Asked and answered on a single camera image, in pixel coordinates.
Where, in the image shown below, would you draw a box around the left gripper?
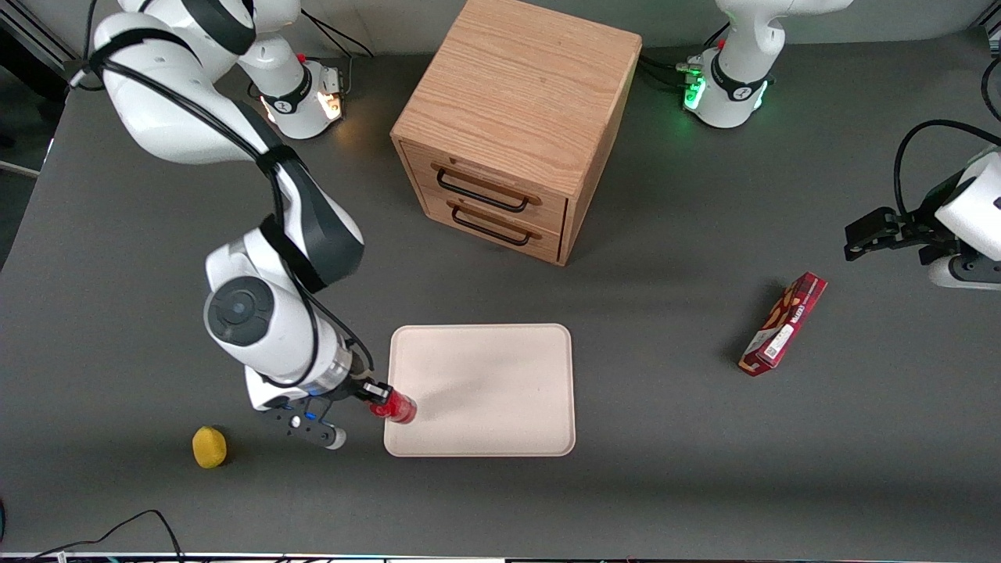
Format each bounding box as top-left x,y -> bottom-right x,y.
844,151 -> 1001,267

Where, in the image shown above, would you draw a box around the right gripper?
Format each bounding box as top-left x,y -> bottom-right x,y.
245,364 -> 393,413

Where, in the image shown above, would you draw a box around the red coke bottle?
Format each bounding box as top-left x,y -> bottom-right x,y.
368,388 -> 418,425

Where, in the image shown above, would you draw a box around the beige plastic tray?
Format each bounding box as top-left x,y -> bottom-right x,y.
383,323 -> 577,458

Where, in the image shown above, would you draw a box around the red snack box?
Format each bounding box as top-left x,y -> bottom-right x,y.
738,271 -> 829,378

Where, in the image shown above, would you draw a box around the yellow lemon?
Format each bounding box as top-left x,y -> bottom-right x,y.
192,426 -> 228,470

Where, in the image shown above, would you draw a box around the wooden drawer cabinet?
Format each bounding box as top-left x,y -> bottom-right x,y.
390,0 -> 644,267

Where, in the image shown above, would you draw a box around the black left wrist cable loop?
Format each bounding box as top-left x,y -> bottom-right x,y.
893,119 -> 1001,221

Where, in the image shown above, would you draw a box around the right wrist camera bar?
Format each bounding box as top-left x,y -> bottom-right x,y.
266,397 -> 347,451

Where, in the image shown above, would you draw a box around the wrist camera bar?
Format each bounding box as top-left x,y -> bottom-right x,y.
266,397 -> 347,451
927,254 -> 1001,292

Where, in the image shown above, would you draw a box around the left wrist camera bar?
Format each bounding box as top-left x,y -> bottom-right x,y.
927,254 -> 1001,292

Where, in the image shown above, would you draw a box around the wooden drawer with black handle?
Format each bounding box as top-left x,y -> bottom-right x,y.
400,141 -> 569,235
422,190 -> 565,264

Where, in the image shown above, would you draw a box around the black cable along right arm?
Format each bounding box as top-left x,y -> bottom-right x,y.
69,0 -> 376,388

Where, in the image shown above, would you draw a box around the black left arm base cables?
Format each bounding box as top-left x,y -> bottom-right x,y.
637,23 -> 730,91

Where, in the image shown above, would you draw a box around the thin black floor cable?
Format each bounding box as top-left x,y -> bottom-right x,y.
0,509 -> 185,562

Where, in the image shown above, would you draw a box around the black right arm base cable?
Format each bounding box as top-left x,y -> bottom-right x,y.
299,16 -> 376,60

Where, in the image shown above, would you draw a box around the dark aluminium frame rail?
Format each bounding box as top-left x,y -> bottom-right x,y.
0,9 -> 81,73

